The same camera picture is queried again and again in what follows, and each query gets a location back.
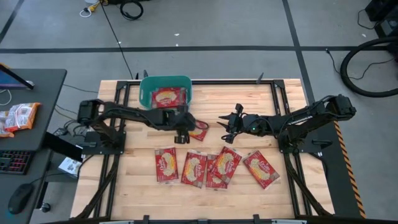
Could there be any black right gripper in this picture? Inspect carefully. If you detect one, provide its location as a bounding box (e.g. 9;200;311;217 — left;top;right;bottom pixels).
216;104;251;144

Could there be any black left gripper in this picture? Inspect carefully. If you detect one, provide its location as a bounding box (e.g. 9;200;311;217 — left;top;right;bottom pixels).
169;105;210;144

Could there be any red popcorn bag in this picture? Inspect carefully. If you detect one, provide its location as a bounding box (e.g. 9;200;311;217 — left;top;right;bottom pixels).
242;149;281;190
151;87;188;110
188;119;210;142
205;152;228;190
210;145;243;185
154;146;180;184
180;149;208;189

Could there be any teal plastic basket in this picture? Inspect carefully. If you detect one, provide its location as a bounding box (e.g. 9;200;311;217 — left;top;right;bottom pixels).
139;75;193;110

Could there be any black platform with hazard stripe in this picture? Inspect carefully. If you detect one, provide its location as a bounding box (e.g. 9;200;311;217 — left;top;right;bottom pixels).
310;119;367;219

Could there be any large black hoop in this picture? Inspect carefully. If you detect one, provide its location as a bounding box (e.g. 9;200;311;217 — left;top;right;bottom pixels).
340;36;398;98

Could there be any white printed booklet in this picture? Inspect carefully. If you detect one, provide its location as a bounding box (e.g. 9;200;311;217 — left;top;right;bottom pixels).
58;156;83;179

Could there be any black desk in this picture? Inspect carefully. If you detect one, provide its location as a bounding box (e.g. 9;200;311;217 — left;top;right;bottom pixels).
0;68;68;224

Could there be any orange snack bag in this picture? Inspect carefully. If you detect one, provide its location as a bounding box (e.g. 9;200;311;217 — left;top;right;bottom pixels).
4;102;42;133
0;111;16;139

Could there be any black equipment case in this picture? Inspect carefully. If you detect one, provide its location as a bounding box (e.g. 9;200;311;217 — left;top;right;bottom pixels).
364;0;398;39

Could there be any black keyboard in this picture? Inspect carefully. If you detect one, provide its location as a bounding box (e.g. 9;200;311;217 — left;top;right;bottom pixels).
0;150;28;175

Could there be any computer monitor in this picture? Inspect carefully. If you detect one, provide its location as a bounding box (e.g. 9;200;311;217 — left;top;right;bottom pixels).
0;63;35;91

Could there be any black computer mouse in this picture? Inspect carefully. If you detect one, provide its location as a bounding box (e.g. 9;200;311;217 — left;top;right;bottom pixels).
7;183;35;215

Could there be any black aluminium table frame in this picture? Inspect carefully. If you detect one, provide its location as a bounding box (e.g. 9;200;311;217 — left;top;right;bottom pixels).
71;72;335;224

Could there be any long black cable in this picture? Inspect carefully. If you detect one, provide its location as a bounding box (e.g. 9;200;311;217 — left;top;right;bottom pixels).
99;0;135;80

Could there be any thin black floor cable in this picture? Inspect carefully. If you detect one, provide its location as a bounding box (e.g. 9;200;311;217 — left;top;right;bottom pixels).
325;48;396;81

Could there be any coiled black cable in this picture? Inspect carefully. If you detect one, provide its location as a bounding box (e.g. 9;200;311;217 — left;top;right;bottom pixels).
119;0;145;21

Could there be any yellow cable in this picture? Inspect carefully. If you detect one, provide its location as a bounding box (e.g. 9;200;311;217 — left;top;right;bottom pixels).
89;0;109;11

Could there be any white cable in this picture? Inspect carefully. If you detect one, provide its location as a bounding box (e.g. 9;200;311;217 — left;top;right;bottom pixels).
79;6;94;18

